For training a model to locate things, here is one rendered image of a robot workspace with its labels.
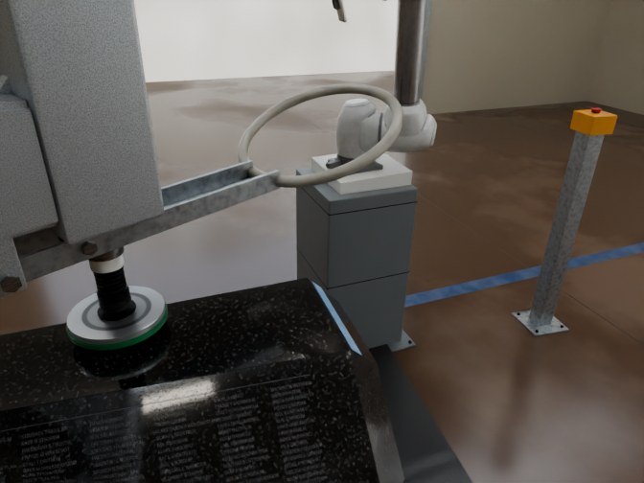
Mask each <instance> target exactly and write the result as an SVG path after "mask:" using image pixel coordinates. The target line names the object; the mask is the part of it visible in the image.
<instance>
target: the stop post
mask: <svg viewBox="0 0 644 483"><path fill-rule="evenodd" d="M616 120H617V115H615V114H611V113H608V112H606V111H601V112H594V111H591V109H586V110H574V113H573V117H572V121H571V125H570V128H571V129H573V130H576V133H575V137H574V141H573V145H572V149H571V153H570V156H569V160H568V164H567V168H566V172H565V176H564V179H563V185H562V189H561V193H560V197H559V201H558V205H557V209H556V213H555V217H554V220H553V224H552V227H551V231H550V235H549V239H548V243H547V246H546V250H545V254H544V258H543V262H542V266H541V270H540V276H539V279H538V283H537V287H536V291H535V295H534V299H533V303H532V307H531V309H530V310H522V311H517V312H512V315H513V317H514V318H515V319H516V320H518V321H519V322H520V323H521V324H522V325H523V326H524V327H525V328H526V329H527V330H528V331H529V332H530V333H531V334H532V335H533V336H534V337H537V336H542V335H547V334H556V333H561V332H566V331H569V329H568V328H567V327H566V326H565V325H564V324H563V323H562V322H560V321H559V320H558V319H557V318H556V317H555V316H553V315H554V312H555V308H556V306H557V302H558V299H559V295H560V292H561V288H562V285H563V281H564V275H565V272H566V269H567V265H568V262H569V258H570V255H571V251H572V248H573V244H574V242H575V238H576V235H577V231H578V227H579V224H580V220H581V217H582V213H583V211H584V207H585V204H586V200H587V194H588V191H589V187H590V184H591V180H592V177H593V174H594V170H595V167H596V163H597V160H598V156H599V153H600V149H601V147H602V143H603V140H604V136H605V134H612V133H613V130H614V126H615V123H616Z"/></svg>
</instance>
